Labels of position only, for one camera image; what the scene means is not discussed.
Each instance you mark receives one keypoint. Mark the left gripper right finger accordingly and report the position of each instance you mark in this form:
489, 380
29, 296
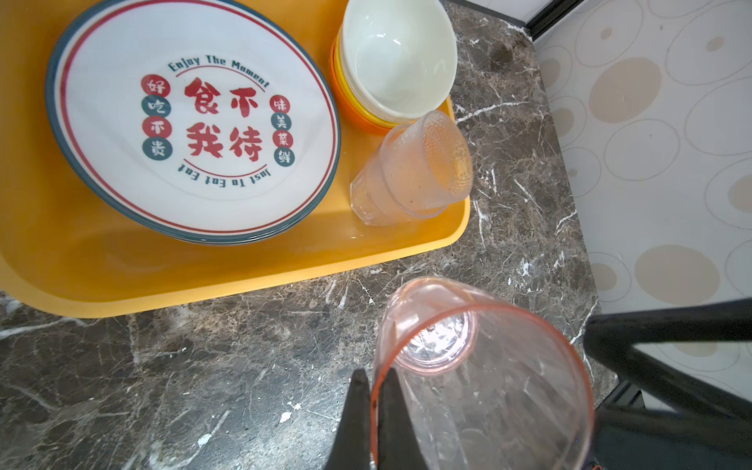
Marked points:
396, 445

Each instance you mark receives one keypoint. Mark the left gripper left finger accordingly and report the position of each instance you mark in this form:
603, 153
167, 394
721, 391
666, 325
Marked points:
351, 450

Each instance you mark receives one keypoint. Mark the pink translucent cup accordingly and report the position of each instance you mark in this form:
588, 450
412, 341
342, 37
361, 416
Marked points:
487, 385

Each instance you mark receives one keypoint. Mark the clear plastic cup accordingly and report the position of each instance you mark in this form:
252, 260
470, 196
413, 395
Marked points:
418, 171

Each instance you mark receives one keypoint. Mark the orange plastic bowl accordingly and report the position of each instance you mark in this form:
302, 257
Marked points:
345, 105

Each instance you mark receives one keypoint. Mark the yellow bowl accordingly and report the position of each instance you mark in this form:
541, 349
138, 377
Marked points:
353, 98

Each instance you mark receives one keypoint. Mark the white bowl stack bottom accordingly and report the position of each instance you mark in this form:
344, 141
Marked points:
399, 57

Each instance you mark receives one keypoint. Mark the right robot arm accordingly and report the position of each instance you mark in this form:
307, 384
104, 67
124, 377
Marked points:
659, 417

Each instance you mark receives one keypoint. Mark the yellow plastic bin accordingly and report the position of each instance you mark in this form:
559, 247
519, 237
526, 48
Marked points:
65, 251

